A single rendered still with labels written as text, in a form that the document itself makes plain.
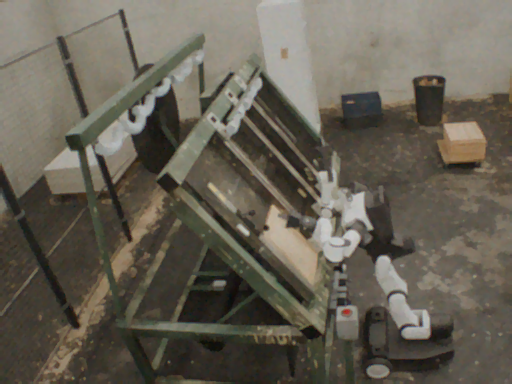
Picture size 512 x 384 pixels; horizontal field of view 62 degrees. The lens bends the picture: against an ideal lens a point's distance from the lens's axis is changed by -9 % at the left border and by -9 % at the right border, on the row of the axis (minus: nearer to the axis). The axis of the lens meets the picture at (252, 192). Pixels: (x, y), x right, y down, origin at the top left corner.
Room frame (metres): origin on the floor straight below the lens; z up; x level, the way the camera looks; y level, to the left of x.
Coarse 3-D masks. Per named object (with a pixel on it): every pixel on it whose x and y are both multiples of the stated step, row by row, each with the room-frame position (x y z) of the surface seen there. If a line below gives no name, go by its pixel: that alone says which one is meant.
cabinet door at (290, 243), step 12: (276, 216) 2.49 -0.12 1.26; (276, 228) 2.40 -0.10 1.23; (276, 240) 2.30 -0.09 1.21; (288, 240) 2.38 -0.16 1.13; (300, 240) 2.47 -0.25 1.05; (288, 252) 2.28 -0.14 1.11; (300, 252) 2.36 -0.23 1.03; (312, 252) 2.45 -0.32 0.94; (300, 264) 2.26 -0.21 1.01; (312, 264) 2.34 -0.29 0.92; (312, 276) 2.24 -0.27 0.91
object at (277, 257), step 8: (208, 184) 2.26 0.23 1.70; (208, 192) 2.24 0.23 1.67; (216, 192) 2.24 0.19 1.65; (216, 200) 2.23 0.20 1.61; (224, 208) 2.22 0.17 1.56; (232, 208) 2.22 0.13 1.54; (232, 216) 2.21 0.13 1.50; (248, 232) 2.18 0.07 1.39; (256, 240) 2.17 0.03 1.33; (264, 240) 2.18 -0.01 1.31; (272, 248) 2.17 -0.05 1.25; (272, 256) 2.15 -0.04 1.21; (280, 256) 2.16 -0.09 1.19; (280, 264) 2.14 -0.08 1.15; (288, 264) 2.15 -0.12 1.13; (288, 272) 2.13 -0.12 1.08; (296, 272) 2.14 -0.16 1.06; (296, 280) 2.12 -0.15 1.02; (304, 280) 2.13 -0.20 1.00; (304, 288) 2.10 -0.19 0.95; (312, 288) 2.11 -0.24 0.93
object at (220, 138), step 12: (216, 132) 2.67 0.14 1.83; (216, 144) 2.66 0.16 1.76; (228, 144) 2.65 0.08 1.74; (228, 156) 2.64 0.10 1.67; (240, 156) 2.65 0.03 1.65; (240, 168) 2.62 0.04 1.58; (252, 168) 2.64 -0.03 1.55; (252, 180) 2.60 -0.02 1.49; (264, 180) 2.62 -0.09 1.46; (264, 192) 2.58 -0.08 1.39; (276, 192) 2.61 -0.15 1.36; (276, 204) 2.57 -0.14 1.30; (288, 204) 2.60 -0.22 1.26; (312, 240) 2.50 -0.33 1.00
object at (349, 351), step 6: (348, 342) 1.81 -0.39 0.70; (348, 348) 1.81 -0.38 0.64; (348, 354) 1.82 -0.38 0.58; (348, 360) 1.82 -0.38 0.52; (354, 360) 1.85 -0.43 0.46; (348, 366) 1.82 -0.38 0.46; (354, 366) 1.81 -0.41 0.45; (348, 372) 1.82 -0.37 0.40; (354, 372) 1.82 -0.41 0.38; (348, 378) 1.82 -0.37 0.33; (354, 378) 1.81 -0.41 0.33
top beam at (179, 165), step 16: (256, 64) 3.92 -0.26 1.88; (224, 96) 3.04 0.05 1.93; (208, 112) 2.74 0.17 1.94; (224, 112) 2.86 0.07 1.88; (208, 128) 2.58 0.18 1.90; (192, 144) 2.34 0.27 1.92; (176, 160) 2.13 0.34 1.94; (192, 160) 2.22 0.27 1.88; (160, 176) 2.04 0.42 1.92; (176, 176) 2.03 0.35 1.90
